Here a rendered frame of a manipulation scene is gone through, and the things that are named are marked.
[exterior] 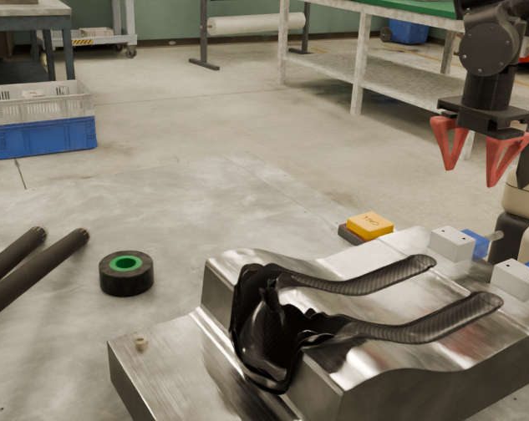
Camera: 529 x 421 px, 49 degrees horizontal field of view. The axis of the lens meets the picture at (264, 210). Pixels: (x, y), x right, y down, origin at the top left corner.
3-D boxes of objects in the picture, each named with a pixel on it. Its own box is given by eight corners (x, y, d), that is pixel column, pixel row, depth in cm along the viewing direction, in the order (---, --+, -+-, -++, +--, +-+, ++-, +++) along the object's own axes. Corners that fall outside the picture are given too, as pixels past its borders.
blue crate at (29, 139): (84, 130, 406) (82, 99, 397) (99, 149, 373) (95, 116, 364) (-11, 140, 380) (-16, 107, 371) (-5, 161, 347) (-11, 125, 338)
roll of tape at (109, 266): (133, 302, 84) (131, 282, 83) (89, 288, 87) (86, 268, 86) (164, 276, 91) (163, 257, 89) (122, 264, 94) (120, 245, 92)
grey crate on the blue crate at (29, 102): (82, 101, 397) (80, 79, 391) (96, 117, 365) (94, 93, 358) (-16, 109, 371) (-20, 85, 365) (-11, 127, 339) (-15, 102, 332)
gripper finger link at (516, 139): (488, 197, 73) (504, 124, 69) (443, 178, 78) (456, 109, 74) (521, 188, 76) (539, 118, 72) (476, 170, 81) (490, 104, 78)
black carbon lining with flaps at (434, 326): (418, 262, 84) (429, 203, 80) (514, 321, 72) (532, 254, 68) (201, 337, 67) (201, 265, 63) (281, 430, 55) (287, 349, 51)
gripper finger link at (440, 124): (461, 186, 76) (475, 115, 72) (419, 169, 81) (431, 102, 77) (495, 177, 79) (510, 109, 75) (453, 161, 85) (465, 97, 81)
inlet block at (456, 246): (483, 242, 92) (490, 211, 90) (511, 256, 88) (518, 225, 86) (424, 263, 85) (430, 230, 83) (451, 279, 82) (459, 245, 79)
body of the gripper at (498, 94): (499, 133, 70) (512, 70, 67) (434, 112, 77) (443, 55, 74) (531, 126, 73) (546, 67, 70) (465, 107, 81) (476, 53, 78)
